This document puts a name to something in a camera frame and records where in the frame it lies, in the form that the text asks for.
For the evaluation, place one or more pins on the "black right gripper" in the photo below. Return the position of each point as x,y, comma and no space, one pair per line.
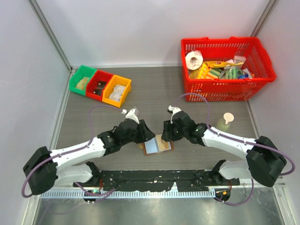
168,135

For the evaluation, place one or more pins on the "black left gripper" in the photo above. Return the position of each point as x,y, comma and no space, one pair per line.
146,133

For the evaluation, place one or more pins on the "brown leather card holder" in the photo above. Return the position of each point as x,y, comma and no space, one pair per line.
151,147

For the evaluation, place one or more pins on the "gold card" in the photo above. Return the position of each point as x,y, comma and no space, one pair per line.
161,144

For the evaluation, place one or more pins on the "silver white card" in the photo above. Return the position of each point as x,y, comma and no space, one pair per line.
114,99

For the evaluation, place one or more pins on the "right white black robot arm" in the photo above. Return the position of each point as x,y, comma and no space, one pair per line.
264,162

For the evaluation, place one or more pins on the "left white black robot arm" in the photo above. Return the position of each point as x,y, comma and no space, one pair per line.
42,169

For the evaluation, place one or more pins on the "silver card in yellow bin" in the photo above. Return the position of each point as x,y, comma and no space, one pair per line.
119,87

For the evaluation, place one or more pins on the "black cards in red bin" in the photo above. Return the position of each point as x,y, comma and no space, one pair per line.
99,88

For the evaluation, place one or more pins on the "gold cards in green bin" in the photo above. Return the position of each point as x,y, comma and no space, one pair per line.
82,83

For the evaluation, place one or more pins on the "green bottle white cap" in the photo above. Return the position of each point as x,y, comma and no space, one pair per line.
224,122

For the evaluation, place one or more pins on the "yellow plastic bin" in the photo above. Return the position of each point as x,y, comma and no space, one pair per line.
116,80

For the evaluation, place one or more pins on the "yellow snack packets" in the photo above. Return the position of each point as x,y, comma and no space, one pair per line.
208,70

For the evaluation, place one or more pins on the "white tape roll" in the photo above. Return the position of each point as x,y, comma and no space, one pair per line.
194,60

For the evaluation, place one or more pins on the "green white package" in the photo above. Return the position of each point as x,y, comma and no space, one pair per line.
231,73

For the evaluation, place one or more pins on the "red plastic bin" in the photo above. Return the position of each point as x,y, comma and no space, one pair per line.
99,76

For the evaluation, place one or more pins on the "blue white package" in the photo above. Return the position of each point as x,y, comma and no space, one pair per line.
244,74

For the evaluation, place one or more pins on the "red shopping basket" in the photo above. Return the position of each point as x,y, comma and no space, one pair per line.
223,49

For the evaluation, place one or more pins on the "green plastic bin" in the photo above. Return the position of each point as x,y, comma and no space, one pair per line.
80,79

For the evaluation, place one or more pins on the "white pink box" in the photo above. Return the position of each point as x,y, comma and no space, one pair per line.
237,60

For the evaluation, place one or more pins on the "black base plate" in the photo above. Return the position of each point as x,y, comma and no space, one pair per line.
159,180

